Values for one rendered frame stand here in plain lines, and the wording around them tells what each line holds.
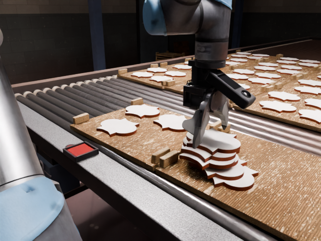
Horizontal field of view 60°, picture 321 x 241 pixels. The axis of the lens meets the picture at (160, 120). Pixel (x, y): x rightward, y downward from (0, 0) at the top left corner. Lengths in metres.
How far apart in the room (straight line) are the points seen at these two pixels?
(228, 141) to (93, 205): 1.57
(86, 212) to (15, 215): 1.86
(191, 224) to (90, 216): 1.52
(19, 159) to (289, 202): 0.52
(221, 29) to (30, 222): 0.52
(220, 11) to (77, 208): 1.79
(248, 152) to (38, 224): 0.65
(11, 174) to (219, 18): 0.48
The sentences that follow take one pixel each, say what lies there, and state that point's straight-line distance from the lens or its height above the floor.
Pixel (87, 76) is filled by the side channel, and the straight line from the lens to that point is 1.74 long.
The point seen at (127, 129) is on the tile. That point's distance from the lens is 0.91.
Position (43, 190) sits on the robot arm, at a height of 1.16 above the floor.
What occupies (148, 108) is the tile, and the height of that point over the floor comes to 0.95.
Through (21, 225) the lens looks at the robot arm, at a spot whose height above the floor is 1.15.
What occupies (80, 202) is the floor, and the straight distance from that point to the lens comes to 2.20.
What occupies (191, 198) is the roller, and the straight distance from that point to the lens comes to 0.65.
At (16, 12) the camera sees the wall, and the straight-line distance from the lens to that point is 5.78.
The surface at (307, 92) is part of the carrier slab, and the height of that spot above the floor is 0.94.
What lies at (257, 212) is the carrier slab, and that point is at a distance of 0.61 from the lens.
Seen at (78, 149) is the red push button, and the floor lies 0.93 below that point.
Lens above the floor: 1.31
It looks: 22 degrees down
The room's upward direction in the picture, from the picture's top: straight up
